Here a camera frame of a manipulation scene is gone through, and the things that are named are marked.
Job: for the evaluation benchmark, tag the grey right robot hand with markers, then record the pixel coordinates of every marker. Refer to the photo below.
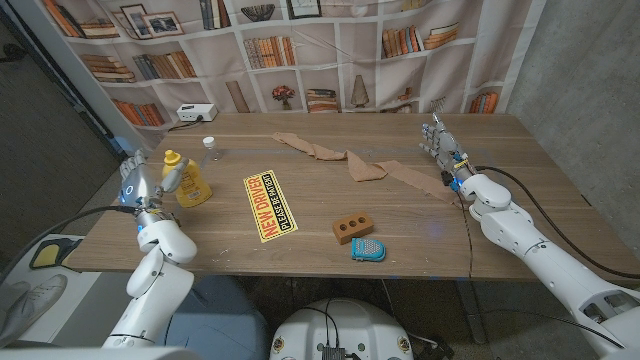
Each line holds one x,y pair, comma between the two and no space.
445,147

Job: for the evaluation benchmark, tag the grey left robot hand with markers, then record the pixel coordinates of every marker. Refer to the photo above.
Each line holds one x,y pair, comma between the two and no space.
140,187

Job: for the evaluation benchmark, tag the yellow mustard bottle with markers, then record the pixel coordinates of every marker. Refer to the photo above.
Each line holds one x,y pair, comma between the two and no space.
195,187

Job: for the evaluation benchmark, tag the tan adhesive wrap strip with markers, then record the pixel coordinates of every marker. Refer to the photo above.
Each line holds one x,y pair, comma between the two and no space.
365,170

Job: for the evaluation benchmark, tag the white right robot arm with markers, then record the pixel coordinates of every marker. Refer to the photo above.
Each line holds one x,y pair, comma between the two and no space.
550,260

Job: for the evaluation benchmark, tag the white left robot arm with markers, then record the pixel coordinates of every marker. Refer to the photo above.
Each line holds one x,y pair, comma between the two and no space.
155,285

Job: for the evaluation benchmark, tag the small clear bottle white cap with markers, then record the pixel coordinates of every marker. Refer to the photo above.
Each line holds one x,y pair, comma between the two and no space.
209,142

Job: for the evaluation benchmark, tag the brown block with three holes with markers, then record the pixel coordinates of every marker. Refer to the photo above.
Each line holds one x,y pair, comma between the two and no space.
352,227

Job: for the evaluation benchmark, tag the white power strip box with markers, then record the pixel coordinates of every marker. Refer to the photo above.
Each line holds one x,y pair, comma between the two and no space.
196,112

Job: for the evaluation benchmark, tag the yellow and black floor pad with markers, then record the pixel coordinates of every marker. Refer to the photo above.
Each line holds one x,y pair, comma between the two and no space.
47,252

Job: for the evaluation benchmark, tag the white floor board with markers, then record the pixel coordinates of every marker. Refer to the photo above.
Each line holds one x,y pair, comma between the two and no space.
75,300

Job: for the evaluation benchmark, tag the yellow new driver sign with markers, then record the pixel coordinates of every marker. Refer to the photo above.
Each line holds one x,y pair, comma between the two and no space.
270,205

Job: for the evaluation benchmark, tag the printed bookshelf backdrop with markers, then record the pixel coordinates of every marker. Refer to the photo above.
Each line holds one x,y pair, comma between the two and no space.
320,75

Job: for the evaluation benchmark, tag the white shoe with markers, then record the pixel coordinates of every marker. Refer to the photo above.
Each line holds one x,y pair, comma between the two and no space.
35,305

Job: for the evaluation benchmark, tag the blue object under table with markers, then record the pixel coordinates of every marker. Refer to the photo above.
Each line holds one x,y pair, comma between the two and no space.
225,325

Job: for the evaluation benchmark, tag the grey table leg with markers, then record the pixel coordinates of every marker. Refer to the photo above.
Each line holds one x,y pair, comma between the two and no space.
472,310

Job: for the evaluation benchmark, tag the black device on floor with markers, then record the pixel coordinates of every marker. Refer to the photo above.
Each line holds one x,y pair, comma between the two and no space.
432,350

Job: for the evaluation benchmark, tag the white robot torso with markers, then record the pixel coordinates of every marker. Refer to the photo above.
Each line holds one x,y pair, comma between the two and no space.
345,327

